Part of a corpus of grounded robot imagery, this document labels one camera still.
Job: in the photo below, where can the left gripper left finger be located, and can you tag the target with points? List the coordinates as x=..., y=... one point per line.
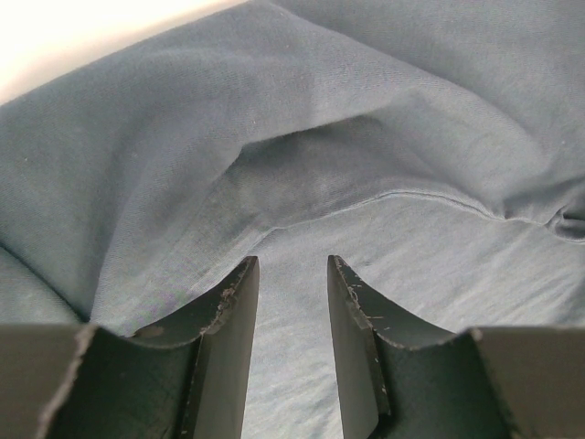
x=183, y=376

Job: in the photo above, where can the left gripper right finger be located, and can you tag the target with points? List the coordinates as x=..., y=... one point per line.
x=399, y=376

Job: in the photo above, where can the grey-blue t shirt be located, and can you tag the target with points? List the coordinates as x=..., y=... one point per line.
x=437, y=146

